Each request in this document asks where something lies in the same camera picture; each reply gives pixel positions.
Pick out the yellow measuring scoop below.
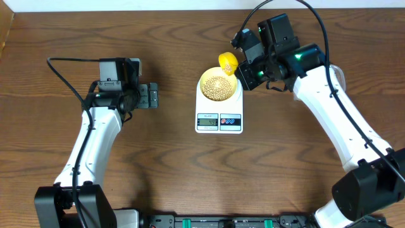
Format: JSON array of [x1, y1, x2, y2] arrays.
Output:
[[218, 52, 239, 74]]

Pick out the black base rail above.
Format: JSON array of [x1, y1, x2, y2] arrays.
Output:
[[139, 215, 317, 228]]

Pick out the soybeans in yellow bowl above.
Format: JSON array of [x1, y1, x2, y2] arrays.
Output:
[[201, 76, 234, 101]]

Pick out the white digital kitchen scale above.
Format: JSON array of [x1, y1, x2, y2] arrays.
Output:
[[195, 80, 244, 134]]

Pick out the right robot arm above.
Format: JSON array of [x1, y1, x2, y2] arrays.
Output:
[[231, 14, 404, 227]]

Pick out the yellow plastic bowl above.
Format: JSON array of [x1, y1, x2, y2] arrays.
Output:
[[199, 67, 237, 95]]

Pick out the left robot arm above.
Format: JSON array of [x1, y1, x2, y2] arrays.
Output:
[[34, 80, 158, 227]]

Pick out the clear plastic container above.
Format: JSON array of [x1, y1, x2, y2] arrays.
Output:
[[330, 65, 346, 91]]

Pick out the soybeans in scoop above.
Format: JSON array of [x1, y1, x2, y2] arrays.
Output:
[[224, 63, 234, 75]]

